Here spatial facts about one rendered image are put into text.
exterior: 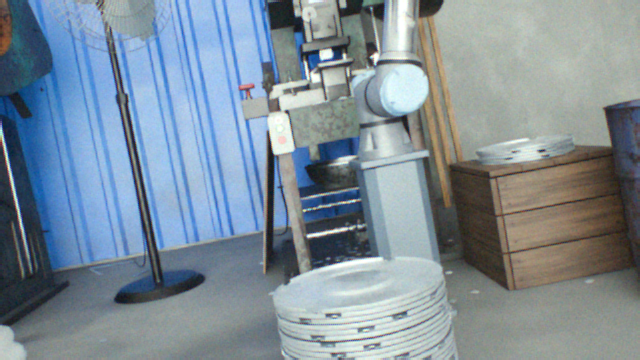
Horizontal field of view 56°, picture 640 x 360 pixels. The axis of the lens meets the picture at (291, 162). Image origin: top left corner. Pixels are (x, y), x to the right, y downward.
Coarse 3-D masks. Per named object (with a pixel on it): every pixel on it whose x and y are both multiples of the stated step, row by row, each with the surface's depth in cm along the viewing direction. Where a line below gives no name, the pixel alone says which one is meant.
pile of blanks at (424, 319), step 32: (288, 320) 99; (320, 320) 91; (352, 320) 89; (384, 320) 89; (416, 320) 91; (448, 320) 97; (288, 352) 99; (320, 352) 94; (352, 352) 91; (384, 352) 90; (416, 352) 91; (448, 352) 96
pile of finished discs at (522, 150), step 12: (504, 144) 204; (516, 144) 189; (528, 144) 184; (540, 144) 182; (552, 144) 176; (564, 144) 178; (480, 156) 195; (492, 156) 183; (504, 156) 180; (516, 156) 184; (528, 156) 177; (540, 156) 176
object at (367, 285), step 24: (336, 264) 118; (360, 264) 116; (384, 264) 113; (408, 264) 109; (432, 264) 106; (288, 288) 109; (312, 288) 105; (336, 288) 100; (360, 288) 98; (384, 288) 97; (408, 288) 95; (312, 312) 92; (336, 312) 90
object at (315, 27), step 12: (300, 0) 234; (312, 0) 234; (324, 0) 235; (336, 0) 235; (312, 12) 234; (324, 12) 235; (336, 12) 235; (300, 24) 245; (312, 24) 232; (324, 24) 232; (336, 24) 234; (312, 36) 233; (324, 36) 232; (336, 36) 236
